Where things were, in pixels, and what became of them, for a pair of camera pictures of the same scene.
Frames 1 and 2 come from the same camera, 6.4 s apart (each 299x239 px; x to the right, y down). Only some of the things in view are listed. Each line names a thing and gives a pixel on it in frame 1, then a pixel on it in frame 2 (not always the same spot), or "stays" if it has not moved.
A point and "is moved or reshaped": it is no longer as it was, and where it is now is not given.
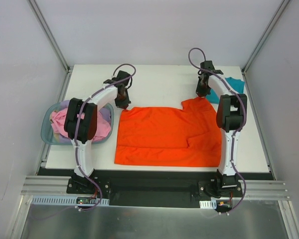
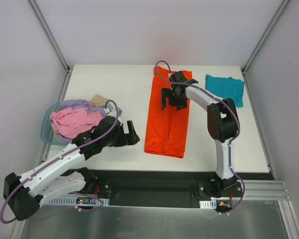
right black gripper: x=202 y=90 → x=171 y=97
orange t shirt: x=170 y=136 is moved or reshaped
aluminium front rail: x=256 y=189 stays
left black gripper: x=122 y=100 → x=124 y=135
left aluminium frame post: x=50 y=35 stays
